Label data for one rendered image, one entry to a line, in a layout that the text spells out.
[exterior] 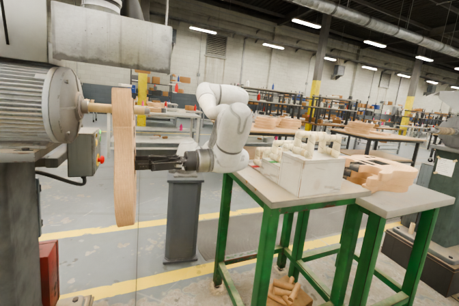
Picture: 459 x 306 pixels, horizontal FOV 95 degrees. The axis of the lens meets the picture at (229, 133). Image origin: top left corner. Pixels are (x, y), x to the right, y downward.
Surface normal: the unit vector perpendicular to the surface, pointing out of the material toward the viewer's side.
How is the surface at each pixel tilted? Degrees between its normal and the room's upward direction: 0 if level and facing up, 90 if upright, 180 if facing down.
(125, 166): 56
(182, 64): 90
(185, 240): 90
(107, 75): 90
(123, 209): 99
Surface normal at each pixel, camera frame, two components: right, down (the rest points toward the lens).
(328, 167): 0.42, 0.19
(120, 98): 0.38, -0.07
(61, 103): 0.99, 0.04
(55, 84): 0.37, -0.34
